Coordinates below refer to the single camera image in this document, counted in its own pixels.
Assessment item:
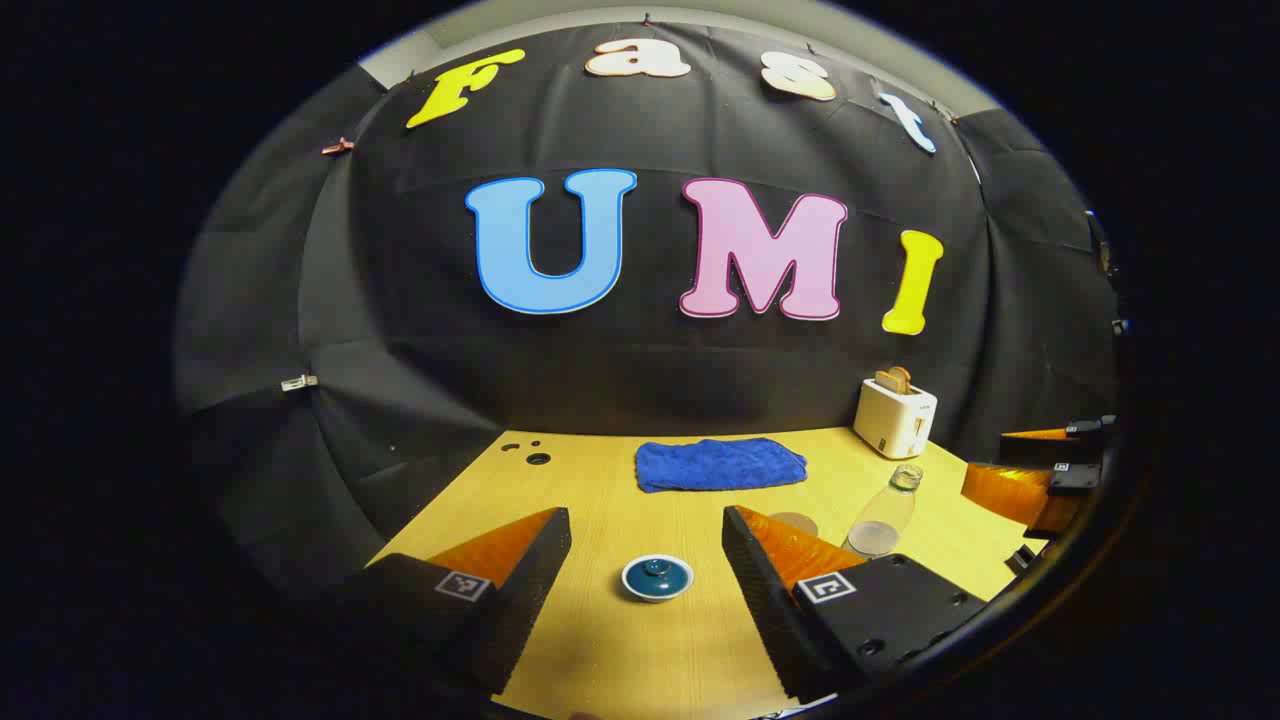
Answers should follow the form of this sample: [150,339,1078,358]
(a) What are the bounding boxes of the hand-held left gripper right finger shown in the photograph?
[722,505,991,704]

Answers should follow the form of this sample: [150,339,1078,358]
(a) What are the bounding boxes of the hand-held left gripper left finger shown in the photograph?
[365,507,573,696]

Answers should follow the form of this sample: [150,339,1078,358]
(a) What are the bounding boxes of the teal teacup with white inside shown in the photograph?
[621,554,696,604]

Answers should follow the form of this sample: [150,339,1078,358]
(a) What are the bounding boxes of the clear plastic water bottle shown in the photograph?
[843,463,924,559]

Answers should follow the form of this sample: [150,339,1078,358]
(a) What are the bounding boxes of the white toaster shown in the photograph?
[853,375,939,460]

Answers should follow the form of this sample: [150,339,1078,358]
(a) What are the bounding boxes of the blue towel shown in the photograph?
[635,437,809,494]

